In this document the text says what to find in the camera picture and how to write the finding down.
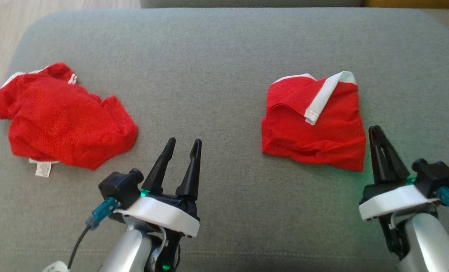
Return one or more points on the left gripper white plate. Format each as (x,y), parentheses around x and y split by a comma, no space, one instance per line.
(160,213)

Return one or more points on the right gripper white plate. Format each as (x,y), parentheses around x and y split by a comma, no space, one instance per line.
(394,200)

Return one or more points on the red garment with white band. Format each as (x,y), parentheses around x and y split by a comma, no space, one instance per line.
(322,136)

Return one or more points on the red jersey number 23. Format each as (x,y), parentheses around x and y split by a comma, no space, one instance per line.
(62,117)

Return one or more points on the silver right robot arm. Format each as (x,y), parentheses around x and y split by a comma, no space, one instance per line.
(428,245)

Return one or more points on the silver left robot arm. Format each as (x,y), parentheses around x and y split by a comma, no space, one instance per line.
(128,251)

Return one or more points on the grey sofa seat cushion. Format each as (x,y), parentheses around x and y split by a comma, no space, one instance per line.
(216,94)

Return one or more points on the yellow-brown furniture edge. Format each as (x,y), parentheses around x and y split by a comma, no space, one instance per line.
(417,3)

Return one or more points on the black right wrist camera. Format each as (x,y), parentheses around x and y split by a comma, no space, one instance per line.
(437,175)

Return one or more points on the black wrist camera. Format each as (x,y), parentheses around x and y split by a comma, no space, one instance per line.
(120,187)
(437,175)

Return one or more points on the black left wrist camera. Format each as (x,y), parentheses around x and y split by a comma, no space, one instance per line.
(120,187)

